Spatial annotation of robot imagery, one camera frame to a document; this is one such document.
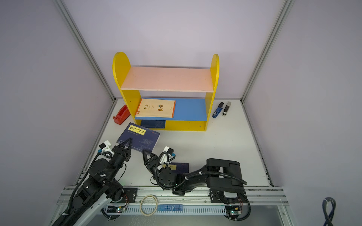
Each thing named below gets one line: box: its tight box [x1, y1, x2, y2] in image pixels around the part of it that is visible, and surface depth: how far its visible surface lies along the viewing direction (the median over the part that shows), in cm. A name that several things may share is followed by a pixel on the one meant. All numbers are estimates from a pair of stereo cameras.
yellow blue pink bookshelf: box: [112, 51, 220, 132], surface depth 79 cm
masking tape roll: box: [139, 194, 158, 217], surface depth 72 cm
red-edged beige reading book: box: [134, 97, 177, 119], surface depth 97 cm
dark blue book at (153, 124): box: [140, 119, 166, 129], surface depth 104 cm
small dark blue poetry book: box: [109, 122, 161, 154], surface depth 73 cm
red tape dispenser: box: [113, 104, 131, 125], surface depth 106 cm
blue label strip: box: [157, 204, 184, 211], surface depth 71 cm
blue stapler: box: [211, 101, 224, 119], surface depth 113 cm
